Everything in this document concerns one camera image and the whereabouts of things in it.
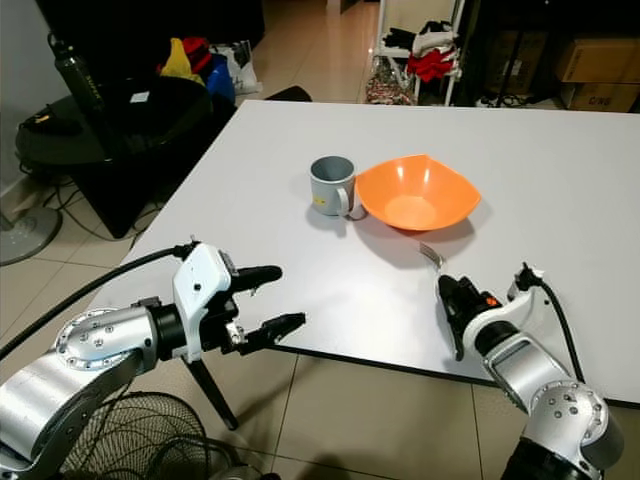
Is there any grey standing fan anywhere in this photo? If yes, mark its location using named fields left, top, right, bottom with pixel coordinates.
left=0, top=204, right=64, bottom=267

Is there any white cloth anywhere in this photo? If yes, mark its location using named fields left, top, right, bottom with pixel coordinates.
left=409, top=21, right=459, bottom=57

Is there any red and yellow clothes pile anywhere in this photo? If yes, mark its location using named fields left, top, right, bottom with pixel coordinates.
left=159, top=37, right=214, bottom=85

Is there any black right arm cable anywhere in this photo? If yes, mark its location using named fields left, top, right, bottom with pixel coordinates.
left=518, top=261, right=587, bottom=387

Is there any white plastic bag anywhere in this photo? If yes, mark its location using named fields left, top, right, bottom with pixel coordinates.
left=224, top=40, right=262, bottom=97

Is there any patterned bag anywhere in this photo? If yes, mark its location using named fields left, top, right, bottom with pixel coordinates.
left=364, top=55, right=417, bottom=106

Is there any grey mug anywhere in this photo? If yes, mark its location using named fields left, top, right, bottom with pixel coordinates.
left=309, top=155, right=365, bottom=220

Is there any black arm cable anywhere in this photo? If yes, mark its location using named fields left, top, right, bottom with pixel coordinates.
left=518, top=261, right=587, bottom=387
left=0, top=241, right=200, bottom=363

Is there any black bottle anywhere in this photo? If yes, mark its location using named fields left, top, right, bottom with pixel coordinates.
left=49, top=32, right=107, bottom=114

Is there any orange plastic bowl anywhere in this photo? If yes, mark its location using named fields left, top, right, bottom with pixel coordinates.
left=355, top=154, right=482, bottom=234

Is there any printed cardboard box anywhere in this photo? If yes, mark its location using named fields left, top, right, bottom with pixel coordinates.
left=569, top=82, right=640, bottom=112

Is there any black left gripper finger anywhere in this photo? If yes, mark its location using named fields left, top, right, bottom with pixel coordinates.
left=232, top=263, right=284, bottom=292
left=240, top=311, right=307, bottom=354

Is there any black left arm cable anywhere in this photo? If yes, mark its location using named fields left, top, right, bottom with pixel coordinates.
left=0, top=241, right=200, bottom=363

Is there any blue bag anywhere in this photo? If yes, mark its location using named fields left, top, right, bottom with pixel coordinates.
left=205, top=52, right=235, bottom=102

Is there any red cloth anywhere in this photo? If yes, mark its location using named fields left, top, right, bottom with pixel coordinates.
left=404, top=48, right=457, bottom=84

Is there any black cloth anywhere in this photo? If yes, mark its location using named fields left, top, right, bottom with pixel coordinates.
left=381, top=27, right=417, bottom=52

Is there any black round side table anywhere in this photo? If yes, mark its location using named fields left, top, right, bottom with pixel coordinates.
left=15, top=77, right=223, bottom=242

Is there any black chair back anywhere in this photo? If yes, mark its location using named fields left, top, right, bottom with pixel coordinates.
left=264, top=86, right=314, bottom=104

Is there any white rack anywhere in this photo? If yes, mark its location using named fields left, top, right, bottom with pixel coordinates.
left=371, top=0, right=467, bottom=107

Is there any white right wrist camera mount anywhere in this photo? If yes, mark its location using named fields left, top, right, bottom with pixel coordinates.
left=464, top=274, right=547, bottom=343

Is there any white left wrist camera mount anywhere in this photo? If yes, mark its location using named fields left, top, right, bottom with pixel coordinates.
left=171, top=241, right=237, bottom=364

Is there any metal spoon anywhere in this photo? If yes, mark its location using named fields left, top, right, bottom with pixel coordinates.
left=419, top=242, right=468, bottom=363

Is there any plain cardboard box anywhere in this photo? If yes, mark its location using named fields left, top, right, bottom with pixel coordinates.
left=554, top=36, right=640, bottom=84

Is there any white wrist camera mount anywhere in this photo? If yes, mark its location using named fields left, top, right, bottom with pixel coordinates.
left=171, top=241, right=237, bottom=364
left=464, top=274, right=547, bottom=343

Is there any black shelf unit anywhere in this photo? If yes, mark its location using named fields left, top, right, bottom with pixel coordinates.
left=455, top=0, right=640, bottom=112

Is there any black table leg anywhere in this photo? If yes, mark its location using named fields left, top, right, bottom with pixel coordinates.
left=188, top=358, right=242, bottom=432

